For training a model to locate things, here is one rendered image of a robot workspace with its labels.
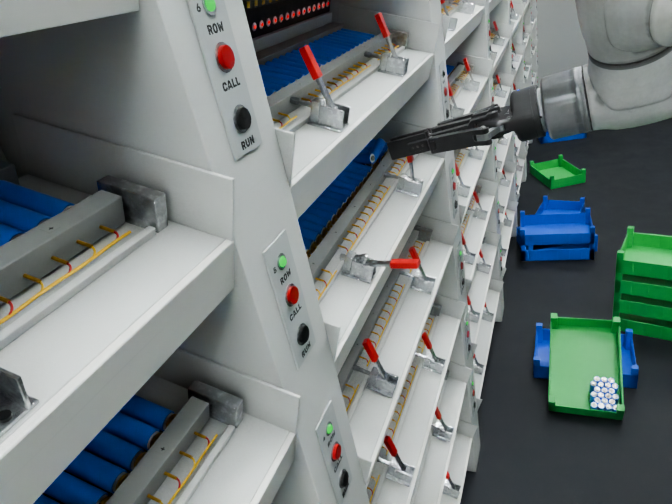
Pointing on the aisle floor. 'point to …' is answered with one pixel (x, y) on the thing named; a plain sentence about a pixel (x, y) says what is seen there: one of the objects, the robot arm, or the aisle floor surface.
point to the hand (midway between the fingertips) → (411, 144)
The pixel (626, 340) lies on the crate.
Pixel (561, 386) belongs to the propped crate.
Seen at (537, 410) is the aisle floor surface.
